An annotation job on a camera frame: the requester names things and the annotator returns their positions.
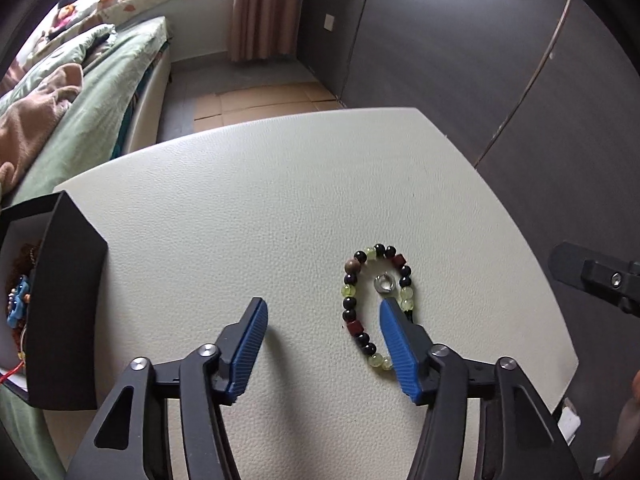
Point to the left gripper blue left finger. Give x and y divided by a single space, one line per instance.
212 376

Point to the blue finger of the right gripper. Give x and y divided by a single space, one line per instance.
602 276

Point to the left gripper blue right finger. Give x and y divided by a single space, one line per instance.
434 376

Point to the black jewelry box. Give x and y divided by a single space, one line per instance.
51 264

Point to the right hand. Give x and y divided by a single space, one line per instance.
623 462

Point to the flattened cardboard sheets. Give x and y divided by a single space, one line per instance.
230 108

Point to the green bed mattress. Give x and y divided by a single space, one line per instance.
96 125

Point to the green floral quilt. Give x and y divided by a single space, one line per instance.
74 50

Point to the pink fleece blanket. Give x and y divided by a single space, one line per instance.
27 124

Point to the floral window seat cushion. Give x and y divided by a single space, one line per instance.
196 27

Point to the right pink curtain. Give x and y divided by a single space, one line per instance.
262 29

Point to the white wall switch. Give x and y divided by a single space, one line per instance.
329 22

